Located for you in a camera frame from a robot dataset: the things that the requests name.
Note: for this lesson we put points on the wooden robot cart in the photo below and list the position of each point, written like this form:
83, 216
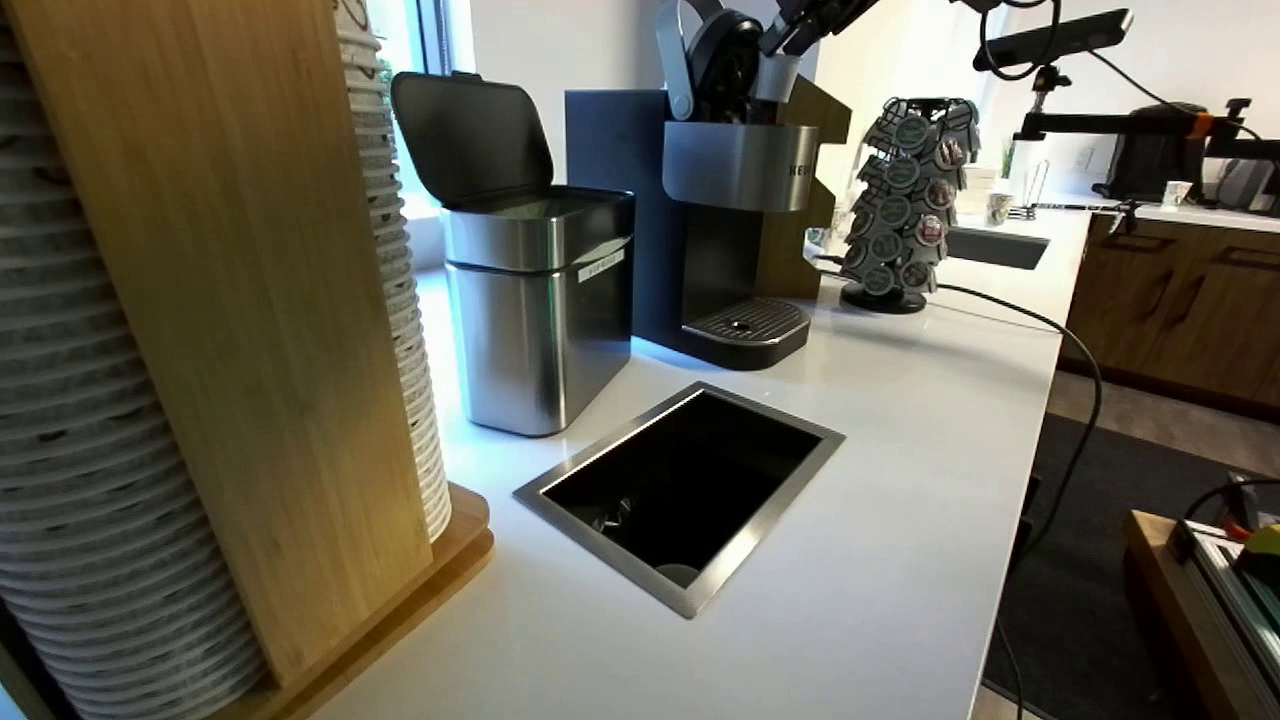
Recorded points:
1175, 613

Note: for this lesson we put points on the black stereo camera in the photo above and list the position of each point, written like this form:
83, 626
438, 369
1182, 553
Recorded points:
1055, 40

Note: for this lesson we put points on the dark countertop sink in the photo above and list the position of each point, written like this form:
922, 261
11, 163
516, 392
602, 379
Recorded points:
995, 250

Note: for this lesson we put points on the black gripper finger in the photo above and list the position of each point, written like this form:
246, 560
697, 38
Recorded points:
788, 38
842, 17

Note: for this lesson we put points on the aluminium rail frame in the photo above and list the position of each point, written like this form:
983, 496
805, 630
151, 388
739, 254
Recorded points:
1232, 601

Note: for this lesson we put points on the steel framed countertop waste chute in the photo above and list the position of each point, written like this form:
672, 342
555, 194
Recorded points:
683, 494

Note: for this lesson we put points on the window with frame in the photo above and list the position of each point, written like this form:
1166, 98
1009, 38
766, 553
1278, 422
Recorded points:
434, 40

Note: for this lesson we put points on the black ribbed drip tray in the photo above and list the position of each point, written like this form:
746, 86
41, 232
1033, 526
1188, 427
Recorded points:
746, 325

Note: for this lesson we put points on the black trash can lid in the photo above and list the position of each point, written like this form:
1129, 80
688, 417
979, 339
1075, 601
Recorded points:
472, 142

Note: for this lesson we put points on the small glass cup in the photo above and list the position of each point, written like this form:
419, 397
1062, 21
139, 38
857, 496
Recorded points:
1002, 209

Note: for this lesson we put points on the black silver coffee maker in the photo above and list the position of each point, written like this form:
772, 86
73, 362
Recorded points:
724, 164

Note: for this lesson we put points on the stainless steel trash can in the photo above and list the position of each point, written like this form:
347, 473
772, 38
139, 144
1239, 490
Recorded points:
534, 345

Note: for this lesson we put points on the coffee pod carousel rack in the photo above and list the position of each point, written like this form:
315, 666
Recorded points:
906, 201

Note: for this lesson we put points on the wooden cup dispenser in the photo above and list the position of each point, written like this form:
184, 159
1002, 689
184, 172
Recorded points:
224, 333

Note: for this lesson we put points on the dark floor mat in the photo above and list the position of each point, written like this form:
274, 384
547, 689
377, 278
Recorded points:
1083, 601

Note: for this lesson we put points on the brown wooden cabinet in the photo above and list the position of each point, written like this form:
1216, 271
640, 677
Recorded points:
1175, 314

